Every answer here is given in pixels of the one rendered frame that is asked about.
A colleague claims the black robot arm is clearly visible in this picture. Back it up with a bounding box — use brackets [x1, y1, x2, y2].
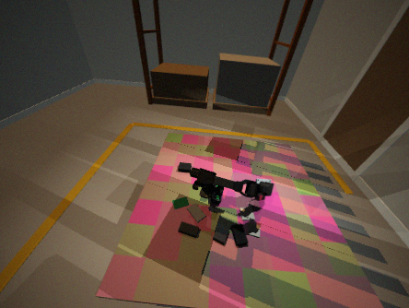
[190, 167, 274, 199]

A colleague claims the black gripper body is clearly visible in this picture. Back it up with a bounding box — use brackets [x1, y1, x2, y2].
[193, 180, 224, 196]

